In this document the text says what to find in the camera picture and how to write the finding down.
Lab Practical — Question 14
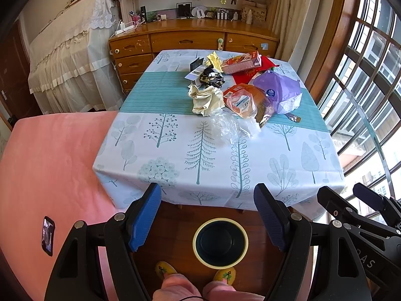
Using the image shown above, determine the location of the clear plastic wrap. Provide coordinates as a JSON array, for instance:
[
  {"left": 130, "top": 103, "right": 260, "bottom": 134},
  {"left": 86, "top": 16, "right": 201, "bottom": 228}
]
[{"left": 209, "top": 109, "right": 261, "bottom": 144}]

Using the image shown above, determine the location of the left yellow slipper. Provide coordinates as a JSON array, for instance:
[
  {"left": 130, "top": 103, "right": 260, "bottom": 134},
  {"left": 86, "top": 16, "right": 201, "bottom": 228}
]
[{"left": 155, "top": 261, "right": 177, "bottom": 281}]

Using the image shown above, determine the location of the black picture frame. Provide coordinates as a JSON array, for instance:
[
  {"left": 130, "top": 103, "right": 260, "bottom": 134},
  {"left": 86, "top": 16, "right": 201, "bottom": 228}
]
[{"left": 176, "top": 2, "right": 192, "bottom": 18}]

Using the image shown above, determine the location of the beige curtain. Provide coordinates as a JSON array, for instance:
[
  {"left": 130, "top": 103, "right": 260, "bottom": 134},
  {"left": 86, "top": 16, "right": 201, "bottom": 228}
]
[{"left": 272, "top": 0, "right": 320, "bottom": 70}]

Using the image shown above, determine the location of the purple plastic bag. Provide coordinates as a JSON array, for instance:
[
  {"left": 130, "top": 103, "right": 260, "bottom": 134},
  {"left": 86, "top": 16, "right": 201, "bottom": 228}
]
[{"left": 250, "top": 71, "right": 303, "bottom": 114}]

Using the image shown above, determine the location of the wooden dresser with drawers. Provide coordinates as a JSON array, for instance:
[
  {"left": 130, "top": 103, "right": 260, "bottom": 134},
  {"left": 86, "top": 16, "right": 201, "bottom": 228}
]
[{"left": 109, "top": 18, "right": 279, "bottom": 94}]

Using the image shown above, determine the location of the cream lace covered furniture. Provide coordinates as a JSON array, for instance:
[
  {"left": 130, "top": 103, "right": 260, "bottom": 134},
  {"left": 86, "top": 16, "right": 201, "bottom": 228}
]
[{"left": 28, "top": 0, "right": 124, "bottom": 114}]

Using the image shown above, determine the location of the black card tag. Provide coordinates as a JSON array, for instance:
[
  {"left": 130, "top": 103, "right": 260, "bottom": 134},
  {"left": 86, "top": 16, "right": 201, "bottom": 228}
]
[{"left": 190, "top": 57, "right": 204, "bottom": 71}]

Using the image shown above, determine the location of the cream rimmed blue trash bin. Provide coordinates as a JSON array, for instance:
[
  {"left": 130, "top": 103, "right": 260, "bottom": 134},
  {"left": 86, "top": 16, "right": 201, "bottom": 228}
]
[{"left": 192, "top": 217, "right": 249, "bottom": 270}]

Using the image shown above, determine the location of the yellow slipper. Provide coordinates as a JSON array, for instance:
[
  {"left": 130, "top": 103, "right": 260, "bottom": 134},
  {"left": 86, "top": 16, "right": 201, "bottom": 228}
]
[
  {"left": 155, "top": 261, "right": 177, "bottom": 281},
  {"left": 214, "top": 267, "right": 237, "bottom": 285}
]

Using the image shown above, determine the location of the black phone on bed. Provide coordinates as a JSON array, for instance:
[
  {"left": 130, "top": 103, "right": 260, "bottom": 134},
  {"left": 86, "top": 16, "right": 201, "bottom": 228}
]
[{"left": 41, "top": 216, "right": 55, "bottom": 257}]

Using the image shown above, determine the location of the red paper sheet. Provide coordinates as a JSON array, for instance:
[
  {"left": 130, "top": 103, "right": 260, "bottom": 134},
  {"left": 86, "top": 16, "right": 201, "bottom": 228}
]
[{"left": 232, "top": 56, "right": 278, "bottom": 84}]

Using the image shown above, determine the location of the pink trouser leg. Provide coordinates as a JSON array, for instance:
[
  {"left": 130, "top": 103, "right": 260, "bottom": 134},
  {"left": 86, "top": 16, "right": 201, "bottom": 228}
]
[
  {"left": 152, "top": 273, "right": 203, "bottom": 301},
  {"left": 203, "top": 281, "right": 264, "bottom": 301}
]

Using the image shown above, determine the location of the orange snack bag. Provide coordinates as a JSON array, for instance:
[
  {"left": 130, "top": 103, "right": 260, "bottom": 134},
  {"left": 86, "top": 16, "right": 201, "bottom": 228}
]
[{"left": 223, "top": 84, "right": 275, "bottom": 127}]

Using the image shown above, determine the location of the pink bed sheet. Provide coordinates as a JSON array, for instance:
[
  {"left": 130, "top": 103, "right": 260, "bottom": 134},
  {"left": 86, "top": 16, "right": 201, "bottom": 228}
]
[{"left": 1, "top": 111, "right": 116, "bottom": 300}]

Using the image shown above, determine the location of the right yellow slipper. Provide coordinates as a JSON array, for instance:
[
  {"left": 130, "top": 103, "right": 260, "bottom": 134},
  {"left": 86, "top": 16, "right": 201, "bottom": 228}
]
[{"left": 214, "top": 267, "right": 237, "bottom": 285}]

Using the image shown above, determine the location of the black patterned wrapper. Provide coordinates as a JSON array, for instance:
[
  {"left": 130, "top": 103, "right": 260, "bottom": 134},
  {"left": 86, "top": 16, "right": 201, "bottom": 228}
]
[{"left": 199, "top": 65, "right": 225, "bottom": 88}]

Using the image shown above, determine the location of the tree print tablecloth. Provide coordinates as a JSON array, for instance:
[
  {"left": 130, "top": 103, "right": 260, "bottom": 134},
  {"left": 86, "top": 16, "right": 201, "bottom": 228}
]
[{"left": 93, "top": 50, "right": 345, "bottom": 218}]

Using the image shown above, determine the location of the dark wooden door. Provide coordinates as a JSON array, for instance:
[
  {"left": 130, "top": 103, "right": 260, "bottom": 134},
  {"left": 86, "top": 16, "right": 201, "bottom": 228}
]
[{"left": 1, "top": 20, "right": 42, "bottom": 126}]

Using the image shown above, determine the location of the right pink trouser leg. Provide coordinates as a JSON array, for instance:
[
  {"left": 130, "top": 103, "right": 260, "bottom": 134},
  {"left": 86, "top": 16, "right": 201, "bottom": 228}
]
[{"left": 203, "top": 281, "right": 264, "bottom": 301}]

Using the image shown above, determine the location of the cream paper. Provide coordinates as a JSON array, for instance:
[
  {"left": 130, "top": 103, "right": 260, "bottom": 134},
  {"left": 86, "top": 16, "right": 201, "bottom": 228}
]
[{"left": 188, "top": 84, "right": 225, "bottom": 117}]

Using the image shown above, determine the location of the left pink trouser leg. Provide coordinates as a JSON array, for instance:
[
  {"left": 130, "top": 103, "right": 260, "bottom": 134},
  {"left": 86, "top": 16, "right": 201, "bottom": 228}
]
[{"left": 152, "top": 273, "right": 203, "bottom": 301}]

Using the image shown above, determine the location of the yellow paper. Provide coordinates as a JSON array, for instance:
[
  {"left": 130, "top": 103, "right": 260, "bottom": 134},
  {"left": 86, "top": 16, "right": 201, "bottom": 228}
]
[{"left": 205, "top": 51, "right": 223, "bottom": 73}]

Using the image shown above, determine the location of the window metal grille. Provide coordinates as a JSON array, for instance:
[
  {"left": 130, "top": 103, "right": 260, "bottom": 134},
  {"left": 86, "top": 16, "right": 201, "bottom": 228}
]
[{"left": 316, "top": 0, "right": 401, "bottom": 220}]

